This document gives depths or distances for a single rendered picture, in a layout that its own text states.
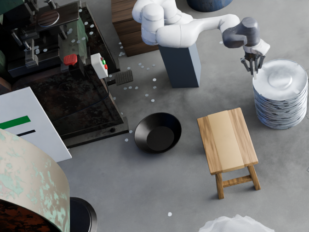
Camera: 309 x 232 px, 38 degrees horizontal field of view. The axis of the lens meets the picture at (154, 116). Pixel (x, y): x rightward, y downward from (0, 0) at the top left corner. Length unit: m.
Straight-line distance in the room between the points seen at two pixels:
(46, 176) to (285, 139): 1.77
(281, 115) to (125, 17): 1.21
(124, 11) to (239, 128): 1.23
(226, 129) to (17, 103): 1.18
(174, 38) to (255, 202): 0.99
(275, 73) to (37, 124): 1.41
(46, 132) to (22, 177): 1.70
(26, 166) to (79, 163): 1.78
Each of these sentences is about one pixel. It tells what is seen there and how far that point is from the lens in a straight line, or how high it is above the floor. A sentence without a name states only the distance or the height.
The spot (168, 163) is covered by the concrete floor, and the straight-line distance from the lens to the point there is 2.70.
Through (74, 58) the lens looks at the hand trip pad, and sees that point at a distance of 2.33.
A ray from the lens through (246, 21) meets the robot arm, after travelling 2.19.
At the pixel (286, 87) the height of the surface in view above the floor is 0.29.
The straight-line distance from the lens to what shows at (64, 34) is 2.61.
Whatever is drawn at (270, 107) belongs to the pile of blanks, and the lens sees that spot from 2.56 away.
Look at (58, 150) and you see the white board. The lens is 2.89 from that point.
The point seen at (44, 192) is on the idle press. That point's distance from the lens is 1.15.
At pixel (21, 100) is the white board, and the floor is 0.53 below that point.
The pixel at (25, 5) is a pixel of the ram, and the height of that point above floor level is 0.96.
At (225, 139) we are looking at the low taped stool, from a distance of 2.33.
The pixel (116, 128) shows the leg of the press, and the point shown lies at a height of 0.03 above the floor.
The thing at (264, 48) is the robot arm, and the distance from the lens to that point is 2.27.
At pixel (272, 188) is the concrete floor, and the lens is 2.55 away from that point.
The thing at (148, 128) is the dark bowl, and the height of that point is 0.02.
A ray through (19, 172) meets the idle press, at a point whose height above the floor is 1.48.
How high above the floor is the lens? 2.31
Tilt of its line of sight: 53 degrees down
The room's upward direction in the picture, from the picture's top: 24 degrees counter-clockwise
